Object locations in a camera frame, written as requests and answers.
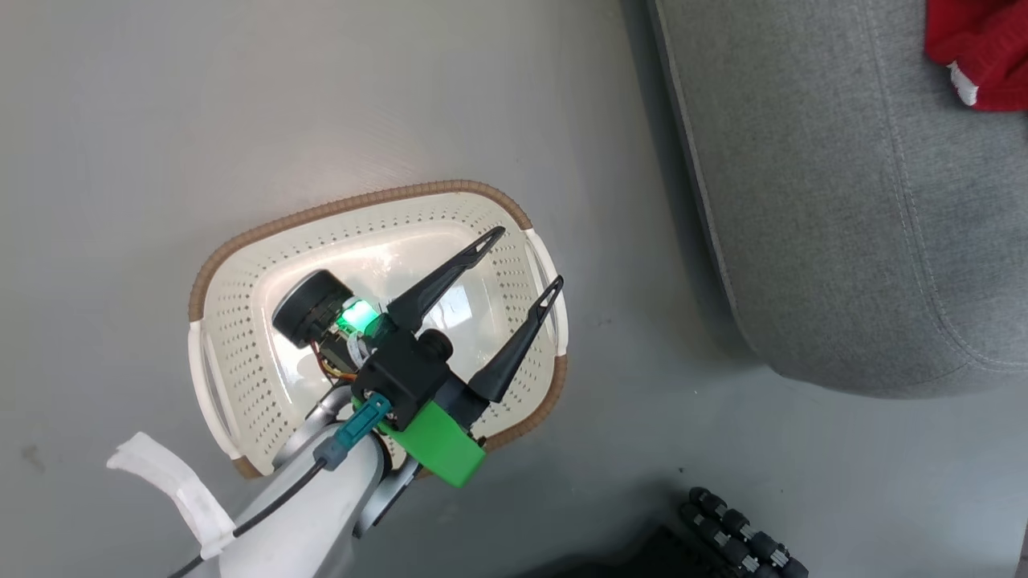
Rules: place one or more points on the white perforated basket brown rim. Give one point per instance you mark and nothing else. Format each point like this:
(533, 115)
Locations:
(241, 345)

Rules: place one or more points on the red white-striped garment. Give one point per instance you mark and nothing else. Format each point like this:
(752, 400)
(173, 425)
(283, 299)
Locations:
(984, 48)

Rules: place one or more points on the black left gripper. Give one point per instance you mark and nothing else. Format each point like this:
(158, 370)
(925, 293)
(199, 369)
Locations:
(309, 309)

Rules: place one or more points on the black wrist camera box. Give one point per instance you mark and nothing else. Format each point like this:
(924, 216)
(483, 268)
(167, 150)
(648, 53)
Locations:
(405, 373)

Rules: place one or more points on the green camera mount bracket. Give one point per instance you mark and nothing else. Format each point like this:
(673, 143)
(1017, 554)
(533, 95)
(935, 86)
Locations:
(438, 449)

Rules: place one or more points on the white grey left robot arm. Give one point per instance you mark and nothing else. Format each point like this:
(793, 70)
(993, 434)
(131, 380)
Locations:
(321, 514)

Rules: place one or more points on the grey fabric sofa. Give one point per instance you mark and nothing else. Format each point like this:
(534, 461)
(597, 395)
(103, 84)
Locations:
(851, 185)

